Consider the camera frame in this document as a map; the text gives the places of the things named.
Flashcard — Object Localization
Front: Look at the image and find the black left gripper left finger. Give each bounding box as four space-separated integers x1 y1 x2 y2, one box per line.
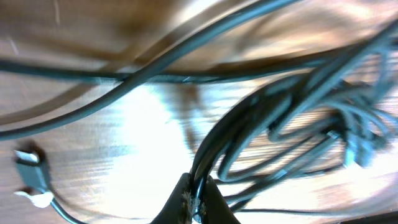
150 173 193 224

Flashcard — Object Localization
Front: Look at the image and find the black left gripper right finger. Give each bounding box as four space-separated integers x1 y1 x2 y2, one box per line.
200 176 240 224

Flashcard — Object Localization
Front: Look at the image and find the thin black USB cable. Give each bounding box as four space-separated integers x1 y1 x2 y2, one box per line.
0 0 398 224

